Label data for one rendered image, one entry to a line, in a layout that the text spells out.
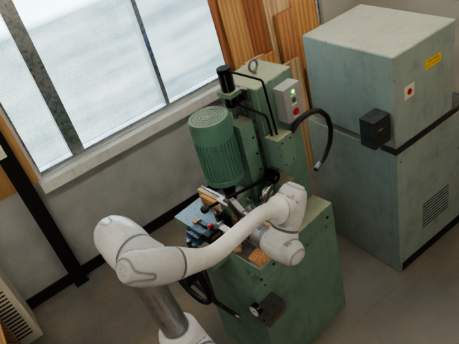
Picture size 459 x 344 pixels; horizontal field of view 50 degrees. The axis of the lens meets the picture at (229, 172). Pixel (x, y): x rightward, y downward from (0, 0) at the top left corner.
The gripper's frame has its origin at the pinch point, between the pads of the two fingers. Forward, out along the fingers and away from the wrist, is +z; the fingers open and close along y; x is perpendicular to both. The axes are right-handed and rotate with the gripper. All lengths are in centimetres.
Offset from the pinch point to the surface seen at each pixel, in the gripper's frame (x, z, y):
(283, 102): -37, -2, 37
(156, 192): -56, 148, -75
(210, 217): -14.1, 26.8, -21.3
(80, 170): -4, 147, -34
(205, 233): 2.3, 9.3, -13.4
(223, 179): -8.5, 7.6, 9.3
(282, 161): -31.7, -4.8, 12.7
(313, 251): -49, -8, -44
